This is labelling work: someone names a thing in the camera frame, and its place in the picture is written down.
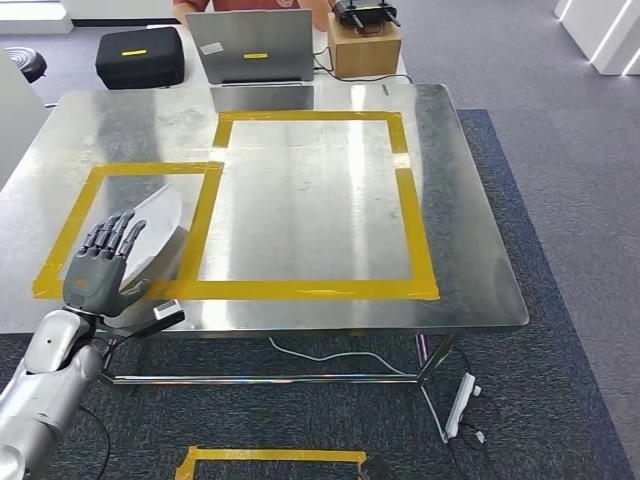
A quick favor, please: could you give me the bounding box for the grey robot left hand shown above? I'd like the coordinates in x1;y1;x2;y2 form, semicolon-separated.
62;209;152;321

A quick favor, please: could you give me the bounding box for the white curved plastic part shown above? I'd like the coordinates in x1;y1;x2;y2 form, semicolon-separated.
117;183;184;291

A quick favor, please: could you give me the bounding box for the stainless steel workbench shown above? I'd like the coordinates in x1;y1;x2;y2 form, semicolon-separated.
0;82;530;389

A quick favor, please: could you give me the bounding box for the small yellow tape square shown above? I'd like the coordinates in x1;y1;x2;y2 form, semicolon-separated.
31;160;225;301

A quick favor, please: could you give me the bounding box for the black carrying case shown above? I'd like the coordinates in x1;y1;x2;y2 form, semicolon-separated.
94;26;186;91

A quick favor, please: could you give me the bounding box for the black round stool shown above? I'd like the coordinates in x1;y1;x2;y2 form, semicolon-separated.
4;46;48;85

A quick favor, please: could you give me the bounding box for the silver laptop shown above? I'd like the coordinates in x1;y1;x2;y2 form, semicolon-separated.
185;8;316;88

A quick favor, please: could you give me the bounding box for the person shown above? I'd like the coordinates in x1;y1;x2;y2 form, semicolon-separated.
172;0;335;33

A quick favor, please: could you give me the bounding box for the brown cardboard box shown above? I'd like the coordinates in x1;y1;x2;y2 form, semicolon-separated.
327;13;402;79

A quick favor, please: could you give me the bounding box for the large yellow tape square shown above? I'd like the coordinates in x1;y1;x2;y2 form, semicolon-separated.
189;109;441;303

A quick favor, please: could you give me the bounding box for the black router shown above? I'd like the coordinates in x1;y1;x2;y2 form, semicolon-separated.
332;0;402;31

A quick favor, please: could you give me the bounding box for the white power strip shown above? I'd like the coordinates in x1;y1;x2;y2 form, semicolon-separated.
444;372;482;441

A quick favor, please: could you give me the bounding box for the white lit display plinth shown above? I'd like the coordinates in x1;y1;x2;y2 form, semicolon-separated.
553;0;640;76

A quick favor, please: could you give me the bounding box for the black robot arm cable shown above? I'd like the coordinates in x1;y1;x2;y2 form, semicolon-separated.
77;402;112;480

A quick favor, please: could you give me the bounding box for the white power cable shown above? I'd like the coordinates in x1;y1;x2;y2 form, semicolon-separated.
268;336;450;444

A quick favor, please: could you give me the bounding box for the black router cable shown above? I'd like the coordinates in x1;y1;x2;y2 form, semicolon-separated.
312;46;414;86

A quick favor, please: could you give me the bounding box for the black cable tangle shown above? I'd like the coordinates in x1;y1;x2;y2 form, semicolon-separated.
447;344;501;480

